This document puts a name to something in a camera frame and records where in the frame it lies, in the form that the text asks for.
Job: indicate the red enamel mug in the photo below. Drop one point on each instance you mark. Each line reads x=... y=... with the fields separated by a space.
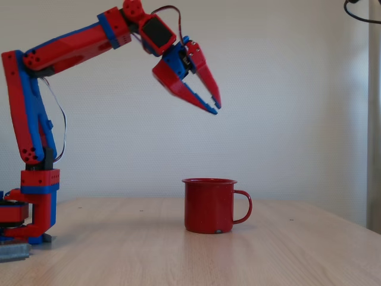
x=205 y=208

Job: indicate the grey vertical post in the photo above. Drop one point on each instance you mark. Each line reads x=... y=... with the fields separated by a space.
x=375 y=119

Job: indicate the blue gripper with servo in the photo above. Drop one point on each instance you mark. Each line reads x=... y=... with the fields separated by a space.
x=174 y=68

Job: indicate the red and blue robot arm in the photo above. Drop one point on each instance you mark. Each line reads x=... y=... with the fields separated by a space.
x=18 y=104

